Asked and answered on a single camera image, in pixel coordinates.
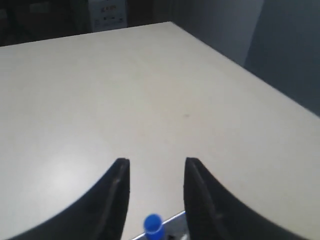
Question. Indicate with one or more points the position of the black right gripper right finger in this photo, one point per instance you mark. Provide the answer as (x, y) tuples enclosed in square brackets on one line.
[(213, 213)]

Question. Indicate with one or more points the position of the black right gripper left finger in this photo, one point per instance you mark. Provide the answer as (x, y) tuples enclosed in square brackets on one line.
[(100, 214)]

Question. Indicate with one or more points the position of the blue-capped tube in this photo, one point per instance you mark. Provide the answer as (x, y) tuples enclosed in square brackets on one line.
[(153, 227)]

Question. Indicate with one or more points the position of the white cardboard box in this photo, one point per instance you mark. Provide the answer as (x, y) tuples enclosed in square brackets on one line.
[(107, 15)]

